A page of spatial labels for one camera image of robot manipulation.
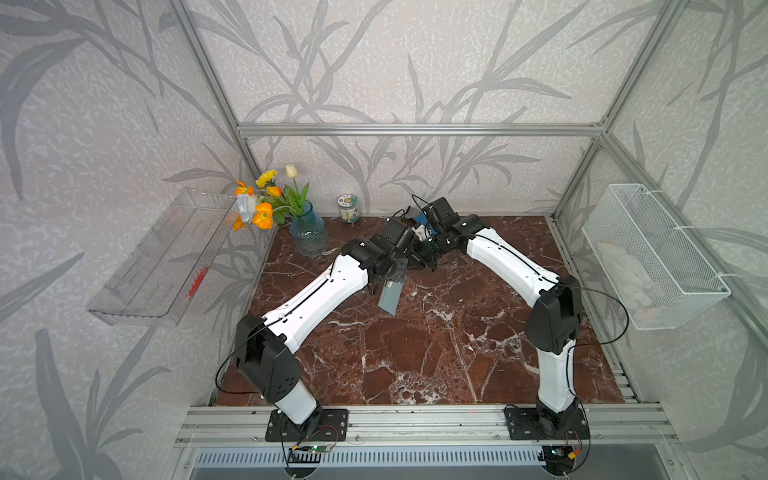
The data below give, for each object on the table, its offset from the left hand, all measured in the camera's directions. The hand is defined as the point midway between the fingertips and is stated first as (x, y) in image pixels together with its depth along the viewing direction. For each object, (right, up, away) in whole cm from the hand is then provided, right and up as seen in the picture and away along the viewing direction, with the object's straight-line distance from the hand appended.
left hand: (396, 269), depth 81 cm
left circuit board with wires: (-17, -41, -9) cm, 45 cm away
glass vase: (-30, +10, +21) cm, 38 cm away
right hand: (-1, +1, -1) cm, 2 cm away
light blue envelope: (-2, -7, 0) cm, 8 cm away
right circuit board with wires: (+40, -45, -10) cm, 61 cm away
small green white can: (-19, +20, +34) cm, 44 cm away
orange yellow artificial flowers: (-37, +20, +5) cm, 43 cm away
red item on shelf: (-43, -1, -17) cm, 46 cm away
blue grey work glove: (+7, +13, -7) cm, 16 cm away
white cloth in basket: (+62, -3, -4) cm, 62 cm away
